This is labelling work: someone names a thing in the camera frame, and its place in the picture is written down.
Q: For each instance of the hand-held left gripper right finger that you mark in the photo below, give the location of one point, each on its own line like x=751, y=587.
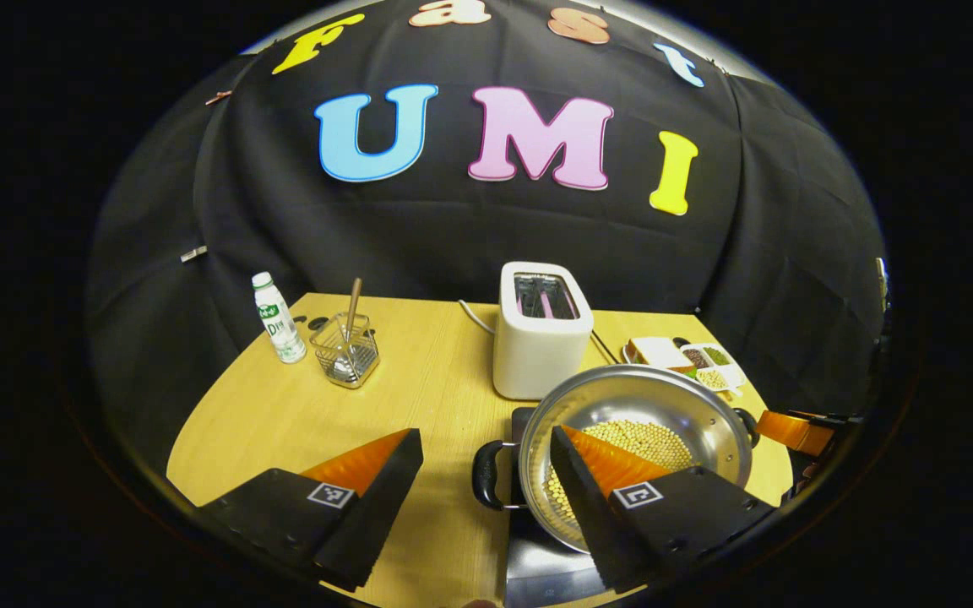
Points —
x=596, y=523

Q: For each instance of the white bottle with green label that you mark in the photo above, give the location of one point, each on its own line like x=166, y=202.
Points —
x=281, y=325

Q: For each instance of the black backdrop cloth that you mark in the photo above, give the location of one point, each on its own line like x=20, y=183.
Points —
x=453, y=236

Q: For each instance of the sandwich on plate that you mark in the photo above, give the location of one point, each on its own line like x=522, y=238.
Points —
x=660, y=353

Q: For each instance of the black induction cooktop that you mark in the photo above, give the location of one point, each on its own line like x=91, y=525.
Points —
x=546, y=574

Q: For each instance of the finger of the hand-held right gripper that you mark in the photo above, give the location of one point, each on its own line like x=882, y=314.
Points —
x=795, y=431

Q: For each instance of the white clip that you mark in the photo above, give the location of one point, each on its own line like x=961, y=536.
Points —
x=193, y=253

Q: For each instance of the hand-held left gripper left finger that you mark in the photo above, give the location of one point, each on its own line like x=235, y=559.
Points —
x=368, y=523

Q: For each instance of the white divided dish of beans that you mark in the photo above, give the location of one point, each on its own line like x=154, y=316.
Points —
x=714, y=367

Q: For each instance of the reddish clip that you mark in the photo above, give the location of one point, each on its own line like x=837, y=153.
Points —
x=218, y=97

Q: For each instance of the white toaster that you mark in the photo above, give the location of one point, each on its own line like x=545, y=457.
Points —
x=537, y=359

